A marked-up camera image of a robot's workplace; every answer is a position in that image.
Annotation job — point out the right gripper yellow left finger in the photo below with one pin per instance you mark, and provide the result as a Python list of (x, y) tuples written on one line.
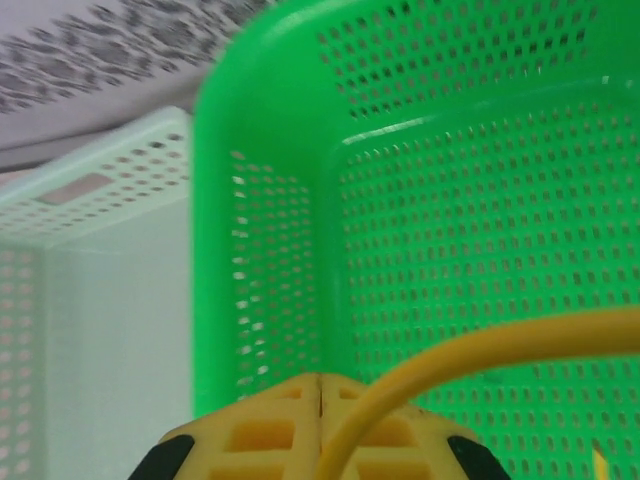
[(300, 410)]

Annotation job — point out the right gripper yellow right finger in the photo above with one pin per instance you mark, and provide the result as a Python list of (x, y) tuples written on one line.
[(415, 450)]

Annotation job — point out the pale green plastic basket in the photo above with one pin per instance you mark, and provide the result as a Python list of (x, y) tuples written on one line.
[(100, 325)]

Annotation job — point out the bright green plastic basket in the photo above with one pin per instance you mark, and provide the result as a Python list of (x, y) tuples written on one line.
[(450, 225)]

